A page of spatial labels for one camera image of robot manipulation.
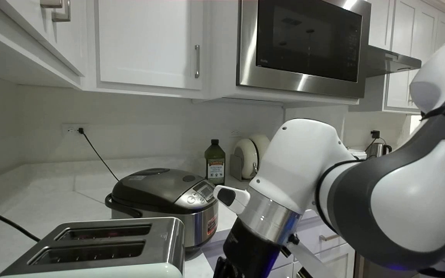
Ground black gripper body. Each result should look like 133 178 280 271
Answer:
212 217 286 278

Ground silver two-slot toaster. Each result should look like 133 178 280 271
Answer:
0 214 187 278

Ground white kitchen drawer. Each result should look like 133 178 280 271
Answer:
297 212 359 259

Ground dark green glass bottle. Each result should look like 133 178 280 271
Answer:
204 137 228 189

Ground silver black rice cooker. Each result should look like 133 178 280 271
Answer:
104 166 220 251

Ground stainless steel kettle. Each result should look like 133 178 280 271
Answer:
365 129 393 160

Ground stainless steel microwave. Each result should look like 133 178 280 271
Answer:
237 0 373 100

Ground white single-door upper cabinet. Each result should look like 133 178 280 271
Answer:
85 0 209 100

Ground stainless steel range hood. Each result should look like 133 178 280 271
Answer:
364 44 424 78

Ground white tall upper cabinet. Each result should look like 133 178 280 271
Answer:
367 0 445 114

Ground white double-door upper cabinet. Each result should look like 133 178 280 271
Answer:
0 0 89 89

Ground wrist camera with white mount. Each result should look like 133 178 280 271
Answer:
214 183 333 278

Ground black rice cooker cord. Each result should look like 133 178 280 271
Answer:
76 126 121 182

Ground white wall outlet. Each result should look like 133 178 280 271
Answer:
61 121 89 135

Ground black toaster power cord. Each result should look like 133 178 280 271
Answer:
0 200 44 242

